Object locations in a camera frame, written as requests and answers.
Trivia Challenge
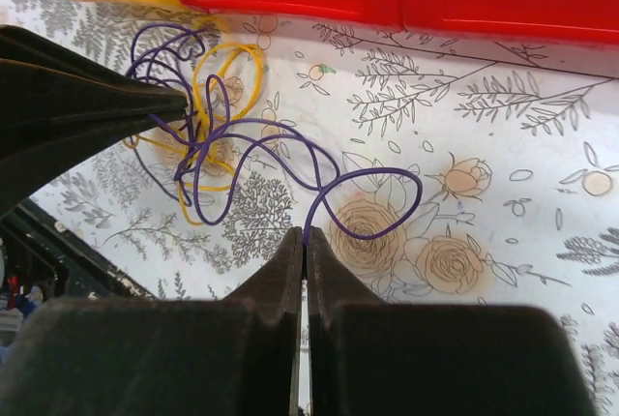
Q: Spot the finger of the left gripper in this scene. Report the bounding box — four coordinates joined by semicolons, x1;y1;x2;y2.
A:
1;110;184;215
1;25;187;129

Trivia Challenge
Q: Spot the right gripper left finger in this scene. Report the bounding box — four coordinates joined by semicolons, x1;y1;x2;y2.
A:
1;228;302;415

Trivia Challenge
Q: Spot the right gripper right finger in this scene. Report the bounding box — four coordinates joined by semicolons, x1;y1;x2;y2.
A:
306;228;595;415

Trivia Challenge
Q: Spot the purple wire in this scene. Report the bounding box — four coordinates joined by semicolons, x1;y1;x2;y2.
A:
126;22;423;248

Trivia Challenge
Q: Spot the yellow wire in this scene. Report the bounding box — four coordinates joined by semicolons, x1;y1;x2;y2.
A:
121;18;267;226

